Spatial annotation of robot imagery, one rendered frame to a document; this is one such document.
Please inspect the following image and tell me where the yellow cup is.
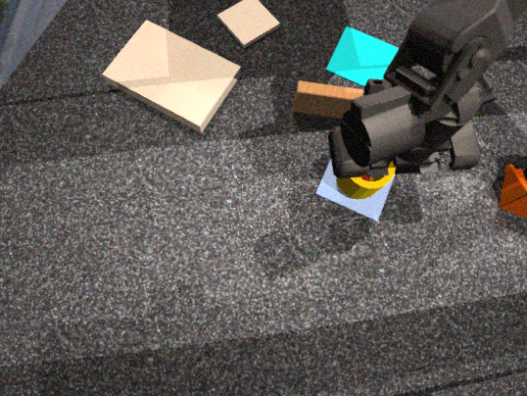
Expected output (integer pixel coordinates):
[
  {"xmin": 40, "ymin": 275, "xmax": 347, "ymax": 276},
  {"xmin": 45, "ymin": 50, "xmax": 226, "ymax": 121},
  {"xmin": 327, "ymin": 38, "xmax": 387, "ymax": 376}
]
[{"xmin": 337, "ymin": 161, "xmax": 395, "ymax": 199}]

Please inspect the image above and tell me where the orange wooden bar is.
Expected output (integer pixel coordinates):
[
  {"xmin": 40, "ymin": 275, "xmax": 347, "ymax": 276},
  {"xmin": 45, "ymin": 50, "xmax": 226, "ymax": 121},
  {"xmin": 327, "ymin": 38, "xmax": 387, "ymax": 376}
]
[{"xmin": 293, "ymin": 80, "xmax": 363, "ymax": 119}]

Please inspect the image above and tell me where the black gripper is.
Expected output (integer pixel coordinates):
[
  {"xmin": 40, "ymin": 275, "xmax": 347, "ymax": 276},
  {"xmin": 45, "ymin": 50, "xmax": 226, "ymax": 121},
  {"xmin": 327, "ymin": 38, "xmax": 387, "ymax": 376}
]
[{"xmin": 328, "ymin": 122, "xmax": 481, "ymax": 178}]

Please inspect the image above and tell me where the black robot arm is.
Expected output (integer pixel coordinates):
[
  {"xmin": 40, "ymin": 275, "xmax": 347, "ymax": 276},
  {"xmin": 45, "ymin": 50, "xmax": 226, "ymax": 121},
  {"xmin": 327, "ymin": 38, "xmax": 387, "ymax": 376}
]
[{"xmin": 340, "ymin": 0, "xmax": 527, "ymax": 168}]

